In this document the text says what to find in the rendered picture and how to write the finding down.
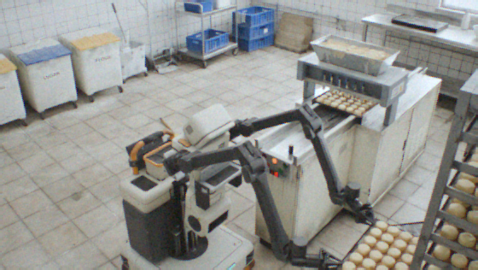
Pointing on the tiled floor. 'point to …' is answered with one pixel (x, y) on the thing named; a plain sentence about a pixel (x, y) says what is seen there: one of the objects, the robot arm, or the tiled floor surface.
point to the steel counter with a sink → (463, 38)
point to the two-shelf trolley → (203, 32)
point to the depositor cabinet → (388, 141)
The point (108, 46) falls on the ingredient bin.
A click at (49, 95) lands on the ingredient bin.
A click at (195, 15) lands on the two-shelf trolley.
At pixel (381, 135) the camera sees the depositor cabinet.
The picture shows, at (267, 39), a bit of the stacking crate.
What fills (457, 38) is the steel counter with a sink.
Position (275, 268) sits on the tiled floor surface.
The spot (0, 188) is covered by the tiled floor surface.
